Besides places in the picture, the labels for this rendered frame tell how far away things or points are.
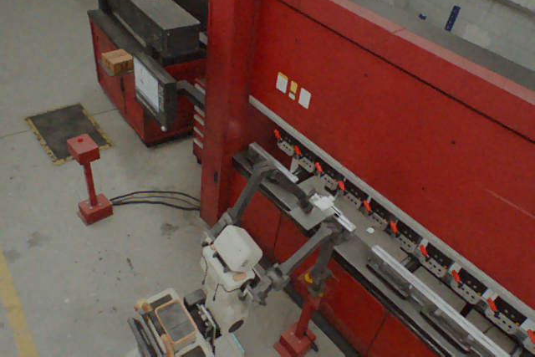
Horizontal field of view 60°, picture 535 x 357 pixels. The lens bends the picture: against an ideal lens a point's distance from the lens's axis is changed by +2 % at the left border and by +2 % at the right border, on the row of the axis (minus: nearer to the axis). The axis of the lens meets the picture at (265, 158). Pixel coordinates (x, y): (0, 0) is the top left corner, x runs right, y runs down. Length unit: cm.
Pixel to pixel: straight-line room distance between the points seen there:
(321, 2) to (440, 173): 108
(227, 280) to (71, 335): 163
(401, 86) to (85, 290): 274
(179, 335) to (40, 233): 206
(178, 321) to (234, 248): 54
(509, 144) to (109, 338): 282
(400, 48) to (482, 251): 107
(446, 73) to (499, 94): 24
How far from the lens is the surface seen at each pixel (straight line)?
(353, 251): 310
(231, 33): 293
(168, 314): 265
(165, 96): 304
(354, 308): 327
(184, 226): 419
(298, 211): 304
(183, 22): 294
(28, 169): 492
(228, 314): 267
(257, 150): 348
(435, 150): 241
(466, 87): 221
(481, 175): 235
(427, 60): 227
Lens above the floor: 319
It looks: 40 degrees down
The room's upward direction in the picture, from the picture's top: 9 degrees clockwise
